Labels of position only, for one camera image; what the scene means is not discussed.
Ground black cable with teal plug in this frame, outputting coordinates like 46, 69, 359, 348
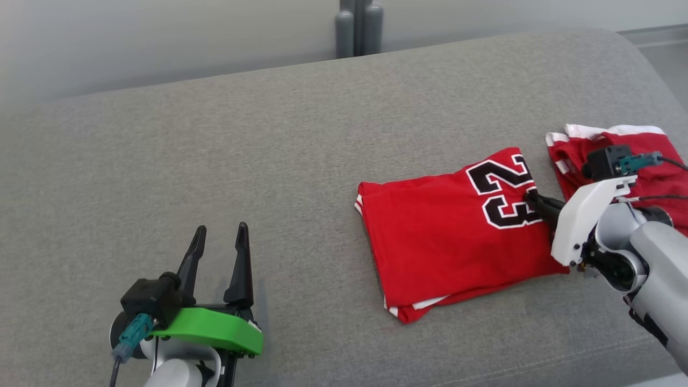
110, 313, 155, 387
618, 152, 688, 173

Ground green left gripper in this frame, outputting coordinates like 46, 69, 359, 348
150, 221, 264, 387

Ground red jersey with black number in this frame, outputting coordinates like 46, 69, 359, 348
355, 146, 570, 325

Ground grey metal partition post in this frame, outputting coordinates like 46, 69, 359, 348
335, 0, 384, 59

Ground red shorts with white stripes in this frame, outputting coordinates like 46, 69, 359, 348
546, 124, 688, 237

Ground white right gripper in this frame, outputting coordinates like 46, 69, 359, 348
524, 176, 637, 269

